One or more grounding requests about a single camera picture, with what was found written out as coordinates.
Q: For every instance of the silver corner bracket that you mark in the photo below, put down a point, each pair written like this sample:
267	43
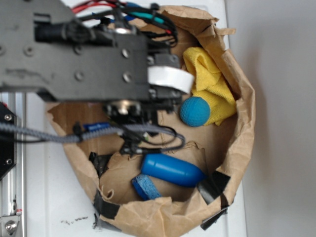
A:
10	226

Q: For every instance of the blue plastic bottle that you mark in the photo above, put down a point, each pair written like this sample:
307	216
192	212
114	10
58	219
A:
173	170

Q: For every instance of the teal dimpled ball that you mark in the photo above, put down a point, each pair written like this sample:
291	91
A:
195	112

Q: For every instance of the blue sponge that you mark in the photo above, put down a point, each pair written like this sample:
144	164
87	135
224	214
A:
145	188

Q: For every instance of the aluminium extrusion rail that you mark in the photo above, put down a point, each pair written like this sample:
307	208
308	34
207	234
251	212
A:
12	169

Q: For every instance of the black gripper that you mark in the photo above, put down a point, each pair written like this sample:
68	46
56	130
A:
46	49

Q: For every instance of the black octagonal mount plate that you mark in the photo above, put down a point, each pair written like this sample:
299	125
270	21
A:
6	140

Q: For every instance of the yellow cloth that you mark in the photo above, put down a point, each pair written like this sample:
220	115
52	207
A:
210	85

